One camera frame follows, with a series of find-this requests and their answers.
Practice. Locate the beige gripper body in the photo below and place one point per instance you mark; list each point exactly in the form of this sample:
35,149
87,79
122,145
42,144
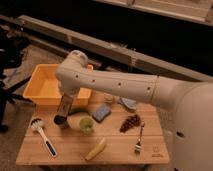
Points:
65,105

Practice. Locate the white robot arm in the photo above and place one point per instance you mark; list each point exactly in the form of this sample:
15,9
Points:
190,102

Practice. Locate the metal cup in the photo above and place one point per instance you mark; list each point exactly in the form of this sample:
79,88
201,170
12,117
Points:
61,122

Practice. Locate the green plastic cup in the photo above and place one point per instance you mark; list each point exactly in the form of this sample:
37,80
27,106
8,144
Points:
86,125

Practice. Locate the orange topped white cup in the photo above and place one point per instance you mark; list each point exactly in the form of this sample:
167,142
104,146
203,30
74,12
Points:
109,98

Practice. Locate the yellow plastic bin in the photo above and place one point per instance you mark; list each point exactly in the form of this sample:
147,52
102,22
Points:
42,87

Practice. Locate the white dish brush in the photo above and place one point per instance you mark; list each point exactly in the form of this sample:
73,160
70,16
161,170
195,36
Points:
37,125

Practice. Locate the blue sponge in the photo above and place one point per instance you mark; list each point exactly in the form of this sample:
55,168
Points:
101,113

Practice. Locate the yellow banana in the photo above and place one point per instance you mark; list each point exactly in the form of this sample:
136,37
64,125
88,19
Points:
96,149

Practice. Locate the crumpled blue cloth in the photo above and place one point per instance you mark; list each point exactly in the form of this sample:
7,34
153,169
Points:
128,103

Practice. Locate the dark grape bunch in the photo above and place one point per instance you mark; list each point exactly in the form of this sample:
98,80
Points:
130,122

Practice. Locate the black tripod stand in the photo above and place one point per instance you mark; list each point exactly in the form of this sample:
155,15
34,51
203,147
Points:
11,56

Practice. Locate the metal fork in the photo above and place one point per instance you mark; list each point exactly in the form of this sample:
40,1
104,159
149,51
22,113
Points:
137,149

